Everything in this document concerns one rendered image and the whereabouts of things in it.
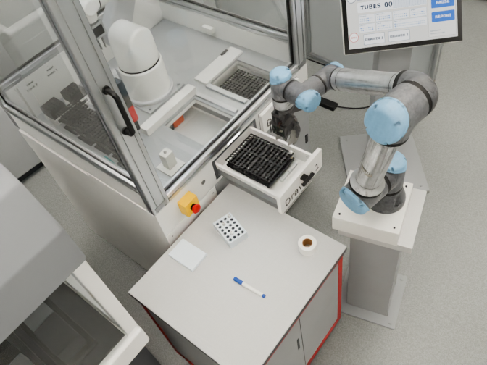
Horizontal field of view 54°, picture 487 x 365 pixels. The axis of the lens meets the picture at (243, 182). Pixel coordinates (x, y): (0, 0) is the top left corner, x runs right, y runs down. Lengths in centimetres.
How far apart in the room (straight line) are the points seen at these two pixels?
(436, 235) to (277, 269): 125
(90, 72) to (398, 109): 82
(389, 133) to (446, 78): 244
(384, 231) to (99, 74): 110
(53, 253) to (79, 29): 56
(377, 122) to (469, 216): 170
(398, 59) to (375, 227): 101
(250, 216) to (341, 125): 152
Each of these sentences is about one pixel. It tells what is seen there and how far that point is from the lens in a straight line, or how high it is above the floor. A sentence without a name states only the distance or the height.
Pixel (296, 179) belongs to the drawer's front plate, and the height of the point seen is 92.
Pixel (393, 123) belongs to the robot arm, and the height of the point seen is 145.
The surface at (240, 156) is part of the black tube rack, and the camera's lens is 203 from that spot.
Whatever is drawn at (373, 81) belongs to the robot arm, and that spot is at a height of 138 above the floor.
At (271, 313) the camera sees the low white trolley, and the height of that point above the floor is 76.
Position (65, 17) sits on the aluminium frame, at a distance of 131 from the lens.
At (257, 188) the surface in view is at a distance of 189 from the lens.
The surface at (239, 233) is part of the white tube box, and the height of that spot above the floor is 79.
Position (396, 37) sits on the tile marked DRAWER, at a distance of 236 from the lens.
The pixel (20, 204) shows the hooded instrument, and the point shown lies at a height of 161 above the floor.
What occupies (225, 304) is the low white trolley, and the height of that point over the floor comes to 76.
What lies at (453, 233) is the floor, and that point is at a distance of 287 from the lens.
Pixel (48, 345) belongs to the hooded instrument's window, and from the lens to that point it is 142.
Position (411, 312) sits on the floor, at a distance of 261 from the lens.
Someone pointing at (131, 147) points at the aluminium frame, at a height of 130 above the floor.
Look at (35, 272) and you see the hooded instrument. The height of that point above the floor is 146.
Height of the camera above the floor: 236
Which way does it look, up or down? 51 degrees down
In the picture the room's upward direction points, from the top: 13 degrees counter-clockwise
